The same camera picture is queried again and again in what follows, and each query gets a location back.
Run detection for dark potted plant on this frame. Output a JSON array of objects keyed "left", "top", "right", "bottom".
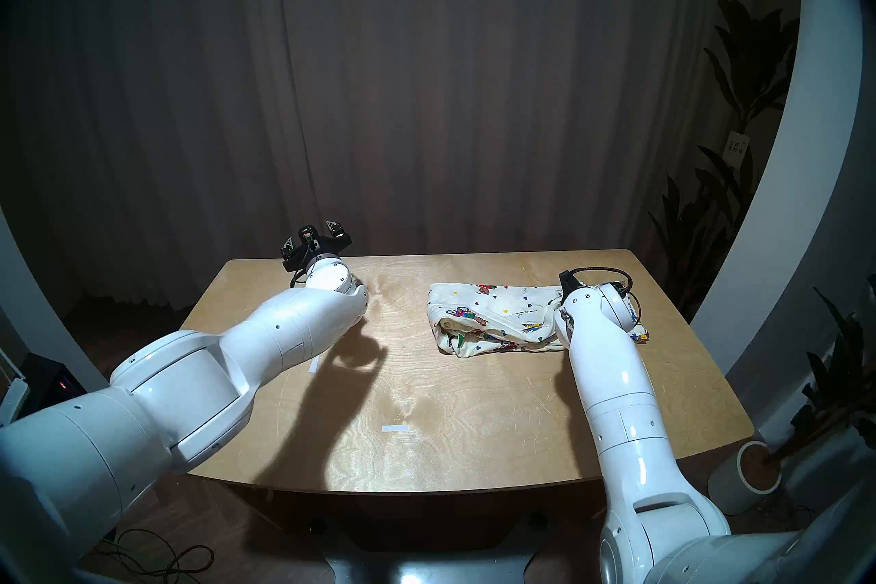
[{"left": 766, "top": 275, "right": 876, "bottom": 474}]

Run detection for black computer case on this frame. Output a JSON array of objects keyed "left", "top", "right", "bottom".
[{"left": 27, "top": 353, "right": 86, "bottom": 409}]

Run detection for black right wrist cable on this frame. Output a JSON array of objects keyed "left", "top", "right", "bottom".
[{"left": 568, "top": 267, "right": 642, "bottom": 330}]

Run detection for brown pleated curtain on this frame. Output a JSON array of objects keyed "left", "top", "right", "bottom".
[{"left": 7, "top": 0, "right": 801, "bottom": 310}]

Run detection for black floor cable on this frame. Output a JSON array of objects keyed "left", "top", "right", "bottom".
[{"left": 89, "top": 528, "right": 216, "bottom": 584}]

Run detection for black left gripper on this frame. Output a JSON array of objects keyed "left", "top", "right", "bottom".
[{"left": 281, "top": 221, "right": 353, "bottom": 272}]

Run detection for white round plant pot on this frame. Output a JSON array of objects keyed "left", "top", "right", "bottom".
[{"left": 708, "top": 439, "right": 784, "bottom": 515}]

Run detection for tall dark leafy plant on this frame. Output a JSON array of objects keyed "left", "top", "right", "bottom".
[{"left": 647, "top": 0, "right": 801, "bottom": 320}]

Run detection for wide white curved arch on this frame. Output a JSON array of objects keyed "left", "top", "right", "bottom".
[{"left": 691, "top": 0, "right": 876, "bottom": 385}]

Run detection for narrow grey curved arch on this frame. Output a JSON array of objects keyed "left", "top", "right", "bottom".
[{"left": 0, "top": 206, "right": 120, "bottom": 416}]

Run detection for white bear print pants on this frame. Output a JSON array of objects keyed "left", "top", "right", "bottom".
[{"left": 428, "top": 280, "right": 649, "bottom": 358}]

